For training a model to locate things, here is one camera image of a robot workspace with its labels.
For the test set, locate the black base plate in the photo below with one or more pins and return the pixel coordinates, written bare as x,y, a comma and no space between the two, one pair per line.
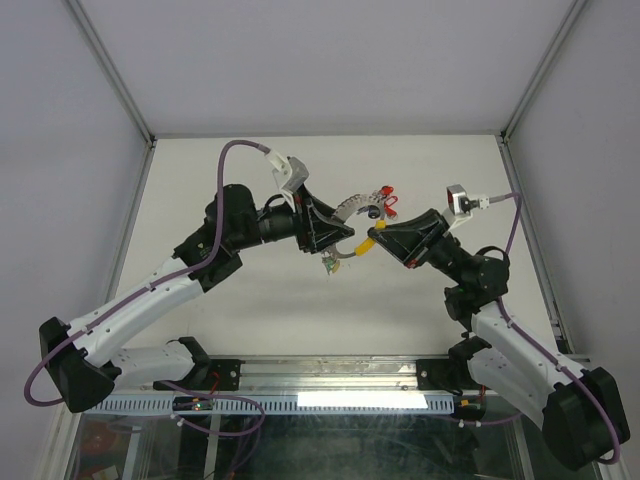
443,374
222,373

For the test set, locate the aluminium mounting rail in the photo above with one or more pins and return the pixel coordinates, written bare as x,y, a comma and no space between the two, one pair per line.
284,373

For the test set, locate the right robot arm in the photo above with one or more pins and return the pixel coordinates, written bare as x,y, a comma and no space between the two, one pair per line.
578,410

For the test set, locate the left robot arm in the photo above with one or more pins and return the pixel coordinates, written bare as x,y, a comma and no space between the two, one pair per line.
87,360

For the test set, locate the red tag key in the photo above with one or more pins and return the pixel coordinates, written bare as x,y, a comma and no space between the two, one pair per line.
386,191
389,204

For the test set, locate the red tag key upper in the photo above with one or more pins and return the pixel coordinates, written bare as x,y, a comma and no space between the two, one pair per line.
386,191

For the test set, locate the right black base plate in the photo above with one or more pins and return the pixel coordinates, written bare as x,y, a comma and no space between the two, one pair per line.
443,374

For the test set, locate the red tag key lower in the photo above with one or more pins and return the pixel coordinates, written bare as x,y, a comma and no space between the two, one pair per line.
389,204

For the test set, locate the blue tag key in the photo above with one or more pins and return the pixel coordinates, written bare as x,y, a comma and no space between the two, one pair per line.
374,212

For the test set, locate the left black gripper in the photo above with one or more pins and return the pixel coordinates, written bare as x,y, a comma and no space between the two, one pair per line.
323,230

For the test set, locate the green tag key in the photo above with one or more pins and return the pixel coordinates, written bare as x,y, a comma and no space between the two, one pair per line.
331,264

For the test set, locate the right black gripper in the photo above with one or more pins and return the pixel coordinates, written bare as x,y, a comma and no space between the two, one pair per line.
412,241

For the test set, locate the white slotted cable duct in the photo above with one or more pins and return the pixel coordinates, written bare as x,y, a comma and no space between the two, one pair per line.
304,403

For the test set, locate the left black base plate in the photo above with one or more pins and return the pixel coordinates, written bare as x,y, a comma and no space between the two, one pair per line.
222,373

